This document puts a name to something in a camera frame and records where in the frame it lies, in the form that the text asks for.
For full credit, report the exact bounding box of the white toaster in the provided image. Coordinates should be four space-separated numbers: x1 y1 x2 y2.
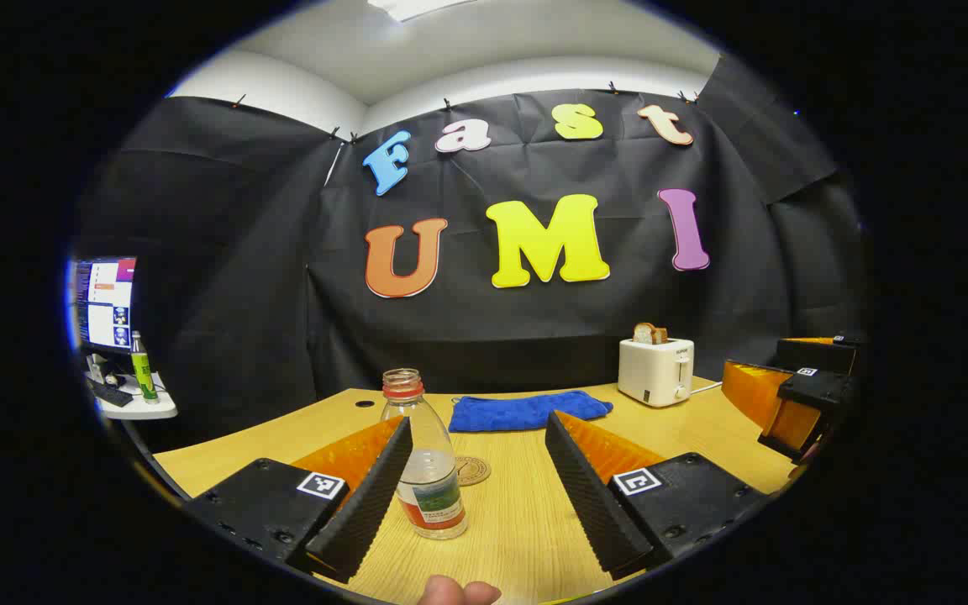
618 337 696 408

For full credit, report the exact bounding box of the green bottle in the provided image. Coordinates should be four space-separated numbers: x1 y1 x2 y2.
130 330 160 405

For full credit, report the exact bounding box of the round wooden coaster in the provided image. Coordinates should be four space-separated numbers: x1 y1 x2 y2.
454 455 492 487

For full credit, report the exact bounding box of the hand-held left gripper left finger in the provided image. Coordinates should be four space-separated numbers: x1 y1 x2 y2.
188 416 414 583

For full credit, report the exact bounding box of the clear plastic water bottle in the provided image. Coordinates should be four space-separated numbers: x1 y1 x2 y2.
381 368 469 540

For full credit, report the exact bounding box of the white side desk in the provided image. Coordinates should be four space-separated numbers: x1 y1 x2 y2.
91 370 179 421

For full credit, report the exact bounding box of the black keyboard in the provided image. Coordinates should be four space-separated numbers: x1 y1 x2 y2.
87 380 134 409

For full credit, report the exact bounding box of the blue towel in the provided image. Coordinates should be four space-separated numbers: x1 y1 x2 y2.
449 391 614 434

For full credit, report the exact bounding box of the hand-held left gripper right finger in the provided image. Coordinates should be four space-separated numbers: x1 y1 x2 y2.
544 410 771 580

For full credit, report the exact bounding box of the computer monitor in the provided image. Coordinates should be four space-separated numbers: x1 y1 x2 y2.
71 256 138 352

